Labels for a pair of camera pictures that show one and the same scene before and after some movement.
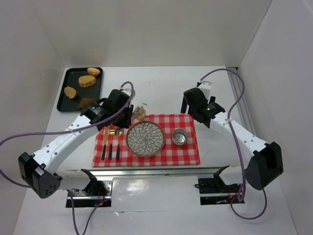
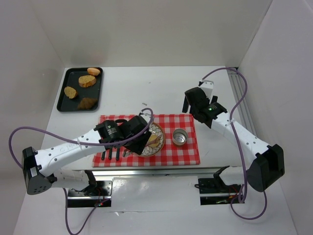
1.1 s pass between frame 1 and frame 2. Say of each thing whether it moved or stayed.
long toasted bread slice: stayed
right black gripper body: stayed
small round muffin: moved
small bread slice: stayed
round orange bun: stayed
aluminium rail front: stayed
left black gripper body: moved
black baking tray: stayed
